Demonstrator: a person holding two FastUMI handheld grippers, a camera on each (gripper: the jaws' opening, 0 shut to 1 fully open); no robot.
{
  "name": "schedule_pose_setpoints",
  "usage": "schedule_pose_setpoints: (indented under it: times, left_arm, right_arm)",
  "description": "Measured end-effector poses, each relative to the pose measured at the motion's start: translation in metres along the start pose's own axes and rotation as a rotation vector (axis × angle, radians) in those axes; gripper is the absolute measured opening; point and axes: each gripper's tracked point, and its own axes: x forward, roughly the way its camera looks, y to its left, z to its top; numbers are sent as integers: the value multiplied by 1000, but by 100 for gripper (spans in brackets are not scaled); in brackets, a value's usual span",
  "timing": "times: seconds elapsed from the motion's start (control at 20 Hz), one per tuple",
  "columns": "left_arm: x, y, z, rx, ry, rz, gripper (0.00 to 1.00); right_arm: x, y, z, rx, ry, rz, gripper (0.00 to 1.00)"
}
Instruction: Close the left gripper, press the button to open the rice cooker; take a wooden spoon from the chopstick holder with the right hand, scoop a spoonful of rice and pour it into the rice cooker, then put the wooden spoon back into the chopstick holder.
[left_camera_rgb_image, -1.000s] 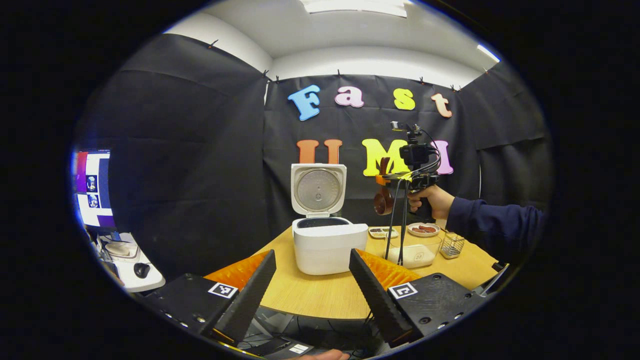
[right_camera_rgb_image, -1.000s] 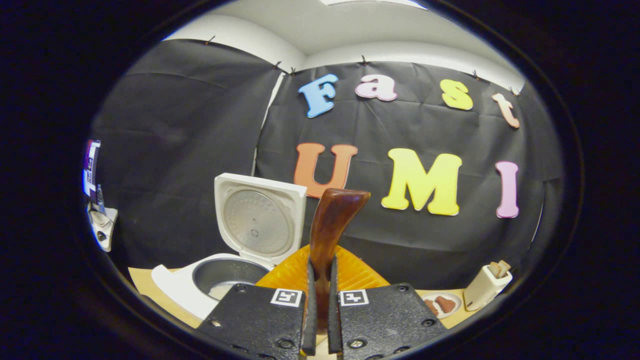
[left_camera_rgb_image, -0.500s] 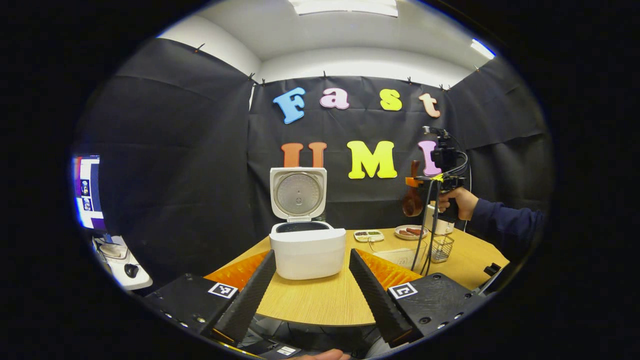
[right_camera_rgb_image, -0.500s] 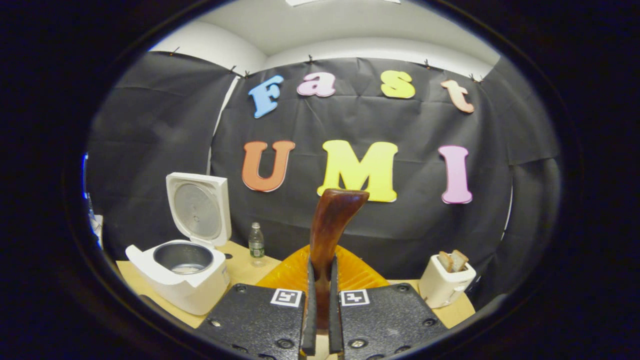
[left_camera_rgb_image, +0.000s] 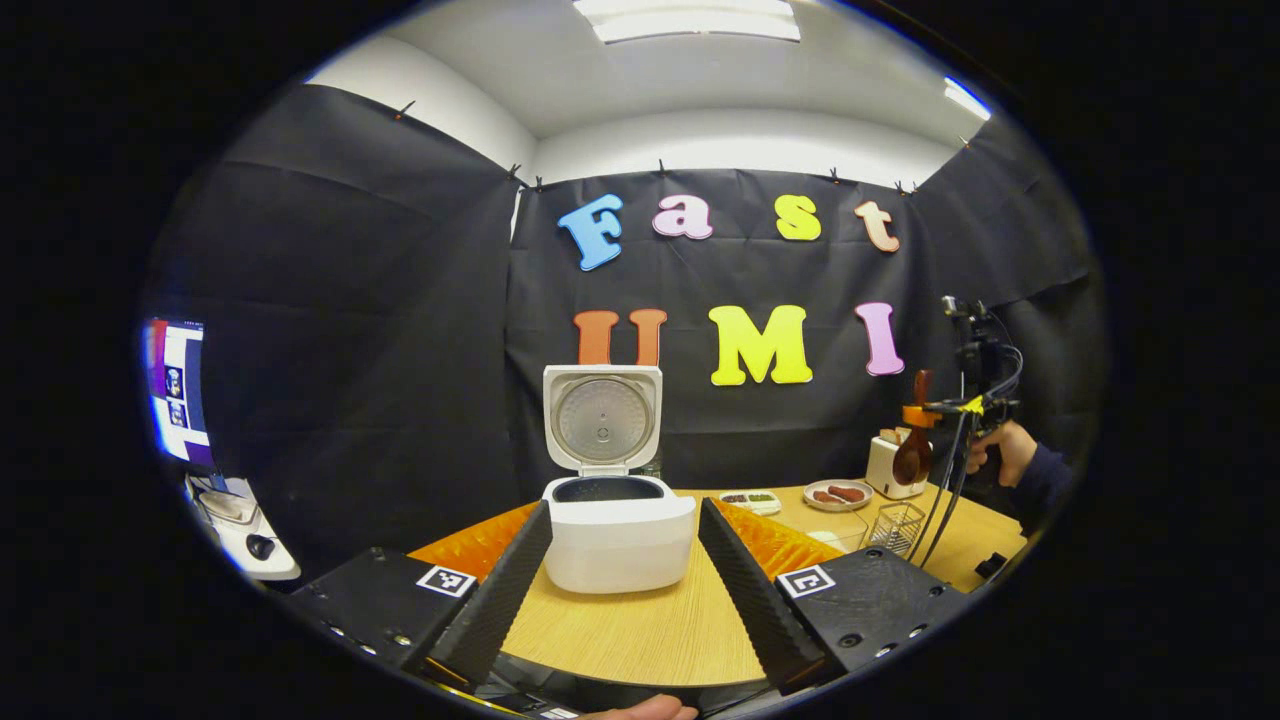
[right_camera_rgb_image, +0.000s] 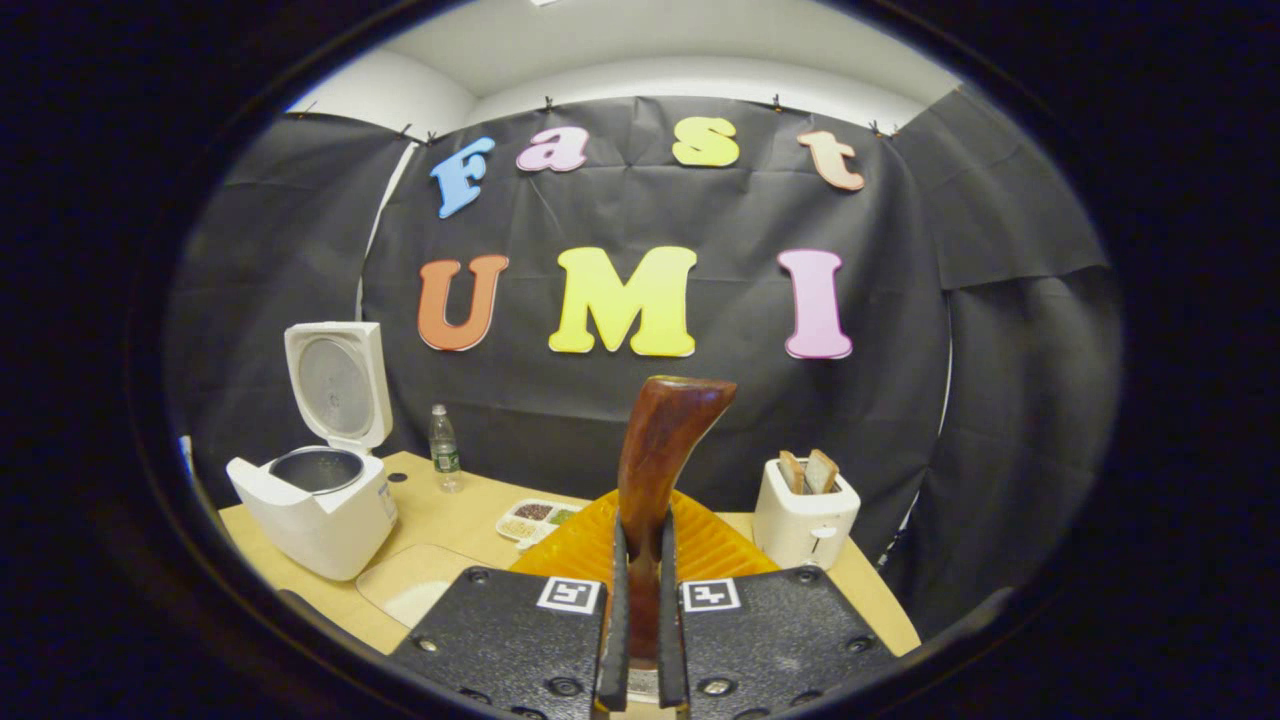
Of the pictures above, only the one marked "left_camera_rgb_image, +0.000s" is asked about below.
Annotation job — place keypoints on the small black object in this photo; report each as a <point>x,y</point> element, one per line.
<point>991,566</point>

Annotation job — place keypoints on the long ceiling light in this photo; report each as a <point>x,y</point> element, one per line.
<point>690,18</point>

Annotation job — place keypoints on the white toaster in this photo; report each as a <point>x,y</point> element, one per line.
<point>882,470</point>

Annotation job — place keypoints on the black computer mouse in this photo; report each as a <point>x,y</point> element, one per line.
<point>260,547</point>

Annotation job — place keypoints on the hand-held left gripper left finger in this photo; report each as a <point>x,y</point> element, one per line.
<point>390,605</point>

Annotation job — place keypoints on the white rice cooker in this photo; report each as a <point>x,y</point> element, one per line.
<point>620,545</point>

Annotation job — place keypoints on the small ceiling light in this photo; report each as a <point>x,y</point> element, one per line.
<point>966,98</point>

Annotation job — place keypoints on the brown meat piece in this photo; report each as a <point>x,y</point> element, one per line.
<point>825,497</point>
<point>850,492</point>

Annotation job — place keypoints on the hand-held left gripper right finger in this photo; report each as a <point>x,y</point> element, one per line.
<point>870,605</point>

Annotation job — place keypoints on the brown wooden spoon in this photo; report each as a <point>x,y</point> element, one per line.
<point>912,460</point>

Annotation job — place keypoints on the black backdrop cloth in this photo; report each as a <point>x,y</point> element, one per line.
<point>350,300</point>

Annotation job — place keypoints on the small white divided dish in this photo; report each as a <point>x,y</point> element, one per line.
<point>750,502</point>

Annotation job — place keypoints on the white side desk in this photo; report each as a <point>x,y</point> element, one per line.
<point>270,565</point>

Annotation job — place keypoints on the clear box of white rice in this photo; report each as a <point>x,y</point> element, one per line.
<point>835,538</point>

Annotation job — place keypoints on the white round plate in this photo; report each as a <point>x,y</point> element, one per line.
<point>815,506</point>

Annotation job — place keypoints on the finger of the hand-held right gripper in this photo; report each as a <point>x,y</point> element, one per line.
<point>920,415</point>

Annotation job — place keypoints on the computer monitor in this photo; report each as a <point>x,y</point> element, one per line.
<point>180,390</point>

